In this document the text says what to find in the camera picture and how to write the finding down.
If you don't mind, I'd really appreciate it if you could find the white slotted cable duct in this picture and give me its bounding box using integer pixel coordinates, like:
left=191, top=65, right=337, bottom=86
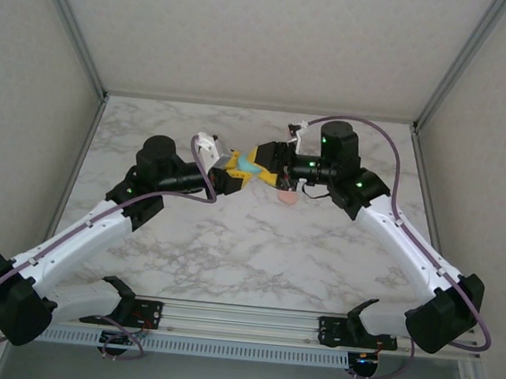
left=34, top=323, right=351, bottom=371

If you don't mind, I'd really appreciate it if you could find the left controller board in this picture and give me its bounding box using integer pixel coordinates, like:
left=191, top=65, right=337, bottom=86
left=98, top=329, right=140, bottom=349

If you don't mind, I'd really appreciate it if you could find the controller board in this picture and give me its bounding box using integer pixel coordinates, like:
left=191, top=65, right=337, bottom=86
left=350, top=350, right=383, bottom=368
left=98, top=329, right=140, bottom=349

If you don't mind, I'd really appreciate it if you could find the aluminium mounting rail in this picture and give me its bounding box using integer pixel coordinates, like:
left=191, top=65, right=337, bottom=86
left=42, top=284, right=483, bottom=367

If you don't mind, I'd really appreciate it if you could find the pink earbud charging case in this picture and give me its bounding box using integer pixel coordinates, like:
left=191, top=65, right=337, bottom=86
left=277, top=189, right=301, bottom=208

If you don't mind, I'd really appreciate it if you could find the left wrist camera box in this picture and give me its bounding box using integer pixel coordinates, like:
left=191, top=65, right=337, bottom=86
left=190, top=129, right=236, bottom=171

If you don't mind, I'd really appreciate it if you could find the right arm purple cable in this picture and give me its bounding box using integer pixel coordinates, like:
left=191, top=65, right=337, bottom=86
left=279, top=112, right=506, bottom=379

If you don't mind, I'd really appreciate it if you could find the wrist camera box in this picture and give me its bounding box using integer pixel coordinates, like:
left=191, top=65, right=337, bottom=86
left=286, top=118, right=313, bottom=156
left=190, top=129, right=236, bottom=171

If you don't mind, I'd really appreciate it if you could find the aluminium frame post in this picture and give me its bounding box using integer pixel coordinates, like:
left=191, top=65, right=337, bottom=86
left=412, top=0, right=506, bottom=139
left=18, top=0, right=119, bottom=102

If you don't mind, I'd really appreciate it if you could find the teal earbud charging case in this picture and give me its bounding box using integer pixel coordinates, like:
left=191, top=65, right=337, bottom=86
left=235, top=155, right=267, bottom=179

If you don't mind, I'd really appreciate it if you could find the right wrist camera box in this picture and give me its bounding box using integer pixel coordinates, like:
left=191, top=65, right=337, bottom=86
left=286, top=118, right=313, bottom=156

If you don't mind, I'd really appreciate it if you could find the long aluminium table edge rail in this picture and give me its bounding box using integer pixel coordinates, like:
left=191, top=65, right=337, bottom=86
left=104, top=88, right=419, bottom=128

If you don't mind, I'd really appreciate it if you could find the right controller board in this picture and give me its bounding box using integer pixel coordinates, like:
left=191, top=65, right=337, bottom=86
left=350, top=350, right=383, bottom=368

